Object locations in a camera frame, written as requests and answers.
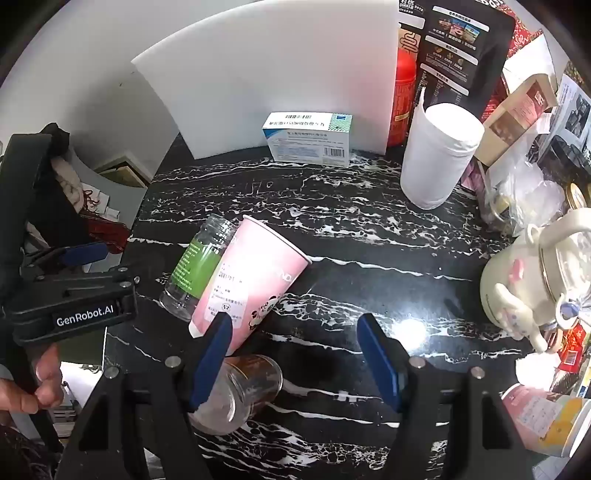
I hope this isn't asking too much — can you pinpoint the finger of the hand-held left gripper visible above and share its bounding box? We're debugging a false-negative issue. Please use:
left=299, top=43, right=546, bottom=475
left=60, top=242, right=110, bottom=267

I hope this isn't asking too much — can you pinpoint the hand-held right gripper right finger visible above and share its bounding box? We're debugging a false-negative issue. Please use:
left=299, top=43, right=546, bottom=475
left=356, top=313, right=536, bottom=480

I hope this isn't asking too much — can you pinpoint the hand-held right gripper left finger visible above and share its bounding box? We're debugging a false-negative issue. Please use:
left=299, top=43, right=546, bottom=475
left=55, top=312, right=233, bottom=480

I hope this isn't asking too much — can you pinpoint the pink and yellow paper cup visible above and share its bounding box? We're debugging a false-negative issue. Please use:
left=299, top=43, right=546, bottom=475
left=501, top=384, right=586, bottom=459

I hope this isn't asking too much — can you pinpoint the person's left hand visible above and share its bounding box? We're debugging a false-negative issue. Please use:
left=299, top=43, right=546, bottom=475
left=0, top=344, right=64, bottom=428

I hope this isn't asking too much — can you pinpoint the clear glass jar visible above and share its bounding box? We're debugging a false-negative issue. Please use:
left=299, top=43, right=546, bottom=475
left=188, top=354, right=283, bottom=435

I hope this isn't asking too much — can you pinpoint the pile of clothes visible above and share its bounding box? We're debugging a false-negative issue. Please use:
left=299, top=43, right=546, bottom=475
left=24, top=123, right=129, bottom=256

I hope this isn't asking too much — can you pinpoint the clear bottle with green label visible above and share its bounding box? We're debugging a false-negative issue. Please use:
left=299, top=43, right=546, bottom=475
left=160, top=214, right=239, bottom=322

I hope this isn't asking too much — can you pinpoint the cream ceramic teapot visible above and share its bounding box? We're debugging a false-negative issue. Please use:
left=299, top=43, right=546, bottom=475
left=480, top=209, right=591, bottom=354

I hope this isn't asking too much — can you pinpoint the red packet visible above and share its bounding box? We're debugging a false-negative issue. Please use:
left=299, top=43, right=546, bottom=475
left=557, top=323, right=591, bottom=376

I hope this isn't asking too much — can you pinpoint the white plastic canister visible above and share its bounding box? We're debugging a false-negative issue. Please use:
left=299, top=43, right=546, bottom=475
left=400, top=86, right=485, bottom=210

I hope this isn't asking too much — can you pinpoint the clear plastic bag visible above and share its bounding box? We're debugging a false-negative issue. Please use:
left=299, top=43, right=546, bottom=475
left=478, top=138, right=567, bottom=236

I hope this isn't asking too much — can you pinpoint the white and blue medicine box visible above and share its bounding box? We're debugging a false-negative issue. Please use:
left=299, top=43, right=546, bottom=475
left=262, top=112, right=354, bottom=168

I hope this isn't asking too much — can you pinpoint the red bottle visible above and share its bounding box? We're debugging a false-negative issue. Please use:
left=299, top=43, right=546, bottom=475
left=386, top=23, right=417, bottom=147

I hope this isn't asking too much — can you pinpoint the white foam board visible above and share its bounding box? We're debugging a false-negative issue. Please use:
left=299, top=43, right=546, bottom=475
left=131, top=0, right=402, bottom=160

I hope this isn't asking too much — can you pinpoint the brown and white carton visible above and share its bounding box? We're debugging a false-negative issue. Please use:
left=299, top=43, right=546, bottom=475
left=475, top=74, right=558, bottom=166

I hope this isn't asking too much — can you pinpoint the black printed pouch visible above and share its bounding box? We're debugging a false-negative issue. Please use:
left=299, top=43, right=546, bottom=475
left=408, top=0, right=517, bottom=124

